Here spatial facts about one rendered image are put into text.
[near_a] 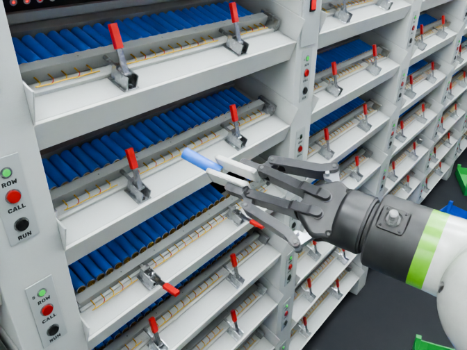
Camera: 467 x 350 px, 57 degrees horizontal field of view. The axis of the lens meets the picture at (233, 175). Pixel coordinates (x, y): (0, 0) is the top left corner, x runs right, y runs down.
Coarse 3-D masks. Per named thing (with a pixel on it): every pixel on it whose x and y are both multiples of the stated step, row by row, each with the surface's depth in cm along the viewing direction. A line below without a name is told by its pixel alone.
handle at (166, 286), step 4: (152, 276) 83; (156, 276) 83; (152, 280) 82; (156, 280) 82; (160, 280) 82; (160, 284) 81; (164, 284) 81; (168, 284) 81; (164, 288) 80; (168, 288) 80; (172, 288) 80; (176, 288) 80; (172, 292) 79; (176, 292) 79; (176, 296) 79
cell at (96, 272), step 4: (84, 256) 82; (88, 256) 83; (80, 260) 82; (84, 260) 82; (88, 260) 82; (84, 264) 81; (88, 264) 81; (92, 264) 81; (88, 268) 81; (92, 268) 81; (96, 268) 81; (92, 272) 80; (96, 272) 80; (100, 272) 81; (96, 276) 80
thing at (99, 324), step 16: (256, 160) 115; (224, 192) 108; (272, 192) 113; (240, 208) 105; (224, 224) 100; (240, 224) 102; (208, 240) 96; (224, 240) 97; (176, 256) 90; (192, 256) 91; (208, 256) 95; (160, 272) 86; (176, 272) 87; (192, 272) 94; (128, 288) 82; (144, 288) 83; (160, 288) 84; (96, 304) 78; (112, 304) 79; (128, 304) 80; (144, 304) 83; (96, 320) 76; (112, 320) 77; (128, 320) 81; (96, 336) 74
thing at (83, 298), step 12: (264, 180) 112; (228, 204) 102; (204, 216) 97; (216, 216) 100; (180, 228) 93; (192, 228) 94; (204, 228) 96; (168, 240) 90; (180, 240) 92; (192, 240) 93; (144, 252) 86; (156, 252) 87; (132, 264) 83; (144, 264) 85; (108, 276) 80; (120, 276) 81; (96, 288) 78; (108, 288) 80; (84, 300) 75
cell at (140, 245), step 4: (128, 232) 89; (124, 236) 89; (128, 236) 88; (132, 236) 88; (128, 240) 88; (132, 240) 88; (136, 240) 88; (132, 244) 88; (136, 244) 87; (140, 244) 87; (144, 244) 88; (136, 248) 87; (140, 248) 87
